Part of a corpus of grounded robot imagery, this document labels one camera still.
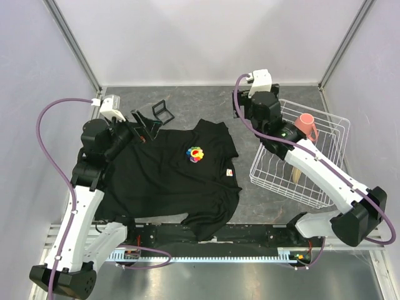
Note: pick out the white wire basket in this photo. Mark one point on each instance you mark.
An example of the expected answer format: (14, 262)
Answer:
(274, 174)

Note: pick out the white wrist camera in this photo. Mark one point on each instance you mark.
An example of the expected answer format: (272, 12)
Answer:
(109, 107)
(260, 80)

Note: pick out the pink mug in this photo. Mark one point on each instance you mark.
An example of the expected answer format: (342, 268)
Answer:
(306, 123)

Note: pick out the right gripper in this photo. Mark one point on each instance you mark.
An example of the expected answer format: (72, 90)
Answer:
(243, 99)

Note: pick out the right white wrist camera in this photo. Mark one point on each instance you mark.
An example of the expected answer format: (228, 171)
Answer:
(260, 80)

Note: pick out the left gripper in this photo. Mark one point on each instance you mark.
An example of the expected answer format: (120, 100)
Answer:
(146, 133)

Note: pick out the slotted cable duct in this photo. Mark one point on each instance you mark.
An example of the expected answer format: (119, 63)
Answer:
(281, 256)

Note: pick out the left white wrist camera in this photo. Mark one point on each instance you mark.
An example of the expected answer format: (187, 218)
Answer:
(109, 107)

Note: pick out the black phone stand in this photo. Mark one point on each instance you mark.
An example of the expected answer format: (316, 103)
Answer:
(162, 113)

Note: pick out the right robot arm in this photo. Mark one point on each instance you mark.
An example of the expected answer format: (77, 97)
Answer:
(359, 209)

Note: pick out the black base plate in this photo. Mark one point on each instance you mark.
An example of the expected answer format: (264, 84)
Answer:
(231, 239)

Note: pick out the black polo shirt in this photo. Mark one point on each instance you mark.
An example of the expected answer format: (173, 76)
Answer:
(157, 179)

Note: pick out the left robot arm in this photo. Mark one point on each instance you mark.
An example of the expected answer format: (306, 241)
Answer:
(71, 266)

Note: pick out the beige object in basket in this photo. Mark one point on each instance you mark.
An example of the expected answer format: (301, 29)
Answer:
(296, 174)

